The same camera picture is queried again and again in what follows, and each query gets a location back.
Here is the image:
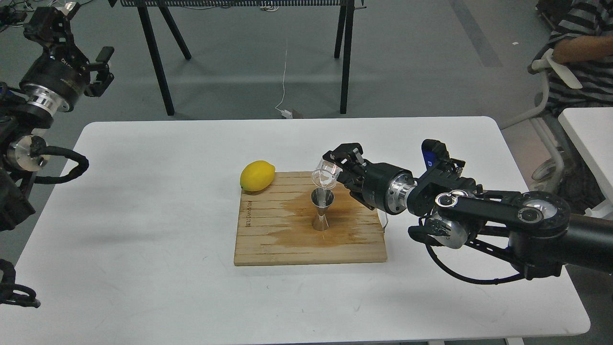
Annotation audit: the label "white side table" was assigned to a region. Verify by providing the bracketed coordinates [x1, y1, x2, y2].
[558, 107, 613, 202]

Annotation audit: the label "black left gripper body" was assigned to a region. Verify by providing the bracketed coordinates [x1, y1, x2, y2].
[20, 52, 96, 113]

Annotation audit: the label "white cable with plug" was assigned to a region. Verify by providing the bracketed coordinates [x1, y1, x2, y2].
[275, 34, 304, 120]

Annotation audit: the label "black metal background table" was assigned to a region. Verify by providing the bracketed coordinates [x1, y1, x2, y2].
[109, 0, 365, 116]

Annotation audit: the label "small clear glass beaker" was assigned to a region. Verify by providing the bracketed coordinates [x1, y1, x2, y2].
[311, 159, 343, 190]

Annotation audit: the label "steel double jigger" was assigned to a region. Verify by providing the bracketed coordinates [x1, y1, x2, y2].
[311, 187, 335, 231]

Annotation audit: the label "wooden cutting board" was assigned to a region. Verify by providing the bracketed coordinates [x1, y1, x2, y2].
[234, 171, 387, 266]

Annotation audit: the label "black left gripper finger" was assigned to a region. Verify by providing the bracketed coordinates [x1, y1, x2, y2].
[82, 46, 114, 97]
[23, 2, 82, 60]

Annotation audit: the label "white office chair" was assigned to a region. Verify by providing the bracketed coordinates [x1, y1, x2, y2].
[499, 46, 612, 220]

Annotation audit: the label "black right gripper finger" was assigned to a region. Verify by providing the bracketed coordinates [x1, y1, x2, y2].
[347, 185, 376, 210]
[322, 143, 366, 185]

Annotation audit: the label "yellow lemon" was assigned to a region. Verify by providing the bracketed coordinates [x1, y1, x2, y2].
[239, 160, 275, 192]

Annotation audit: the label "person in striped shirt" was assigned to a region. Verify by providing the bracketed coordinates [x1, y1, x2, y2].
[546, 0, 613, 117]

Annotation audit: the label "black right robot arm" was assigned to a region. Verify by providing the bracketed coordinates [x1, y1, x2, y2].
[322, 139, 613, 285]

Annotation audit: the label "tangled cables on floor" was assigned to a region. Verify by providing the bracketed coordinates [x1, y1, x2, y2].
[0, 0, 96, 29]

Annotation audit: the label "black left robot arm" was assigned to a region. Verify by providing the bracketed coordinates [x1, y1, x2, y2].
[0, 2, 114, 231]

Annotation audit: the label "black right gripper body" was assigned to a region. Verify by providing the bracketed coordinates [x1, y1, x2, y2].
[359, 160, 416, 215]

